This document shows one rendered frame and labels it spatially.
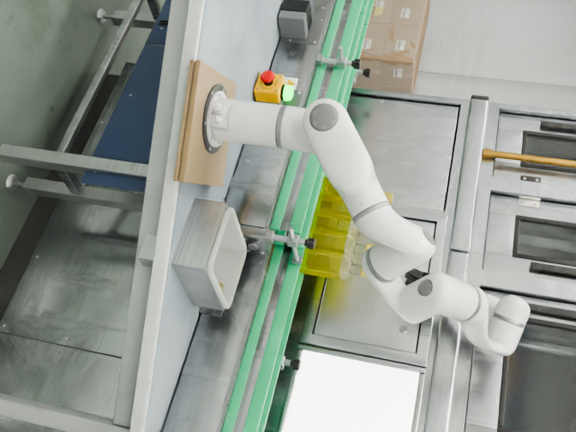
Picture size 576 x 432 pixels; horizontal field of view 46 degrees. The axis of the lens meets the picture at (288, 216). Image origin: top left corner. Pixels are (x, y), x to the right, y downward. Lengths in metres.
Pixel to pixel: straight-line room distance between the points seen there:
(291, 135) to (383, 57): 4.14
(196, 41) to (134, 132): 0.57
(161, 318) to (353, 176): 0.52
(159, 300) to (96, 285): 0.63
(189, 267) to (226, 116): 0.33
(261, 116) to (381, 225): 0.35
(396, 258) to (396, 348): 0.46
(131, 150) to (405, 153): 0.85
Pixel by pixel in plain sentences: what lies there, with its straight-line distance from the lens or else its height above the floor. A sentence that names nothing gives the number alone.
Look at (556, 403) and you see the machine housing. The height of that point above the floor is 1.65.
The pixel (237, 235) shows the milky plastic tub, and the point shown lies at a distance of 1.63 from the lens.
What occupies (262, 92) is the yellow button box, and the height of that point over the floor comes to 0.78.
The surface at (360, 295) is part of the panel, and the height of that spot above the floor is 1.12.
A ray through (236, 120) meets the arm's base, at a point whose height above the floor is 0.84.
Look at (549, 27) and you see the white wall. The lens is 7.02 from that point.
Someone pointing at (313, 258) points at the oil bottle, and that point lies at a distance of 1.78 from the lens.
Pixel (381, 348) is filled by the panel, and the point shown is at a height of 1.20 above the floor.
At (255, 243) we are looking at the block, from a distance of 1.71.
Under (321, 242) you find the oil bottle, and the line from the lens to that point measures 1.79.
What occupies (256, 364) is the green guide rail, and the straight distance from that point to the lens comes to 1.66.
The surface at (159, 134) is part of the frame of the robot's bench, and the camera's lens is 1.53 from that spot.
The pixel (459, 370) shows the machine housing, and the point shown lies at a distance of 1.85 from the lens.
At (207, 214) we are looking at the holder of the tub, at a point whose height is 0.79.
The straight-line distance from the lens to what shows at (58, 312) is 2.10.
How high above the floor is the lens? 1.29
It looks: 12 degrees down
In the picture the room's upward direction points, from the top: 99 degrees clockwise
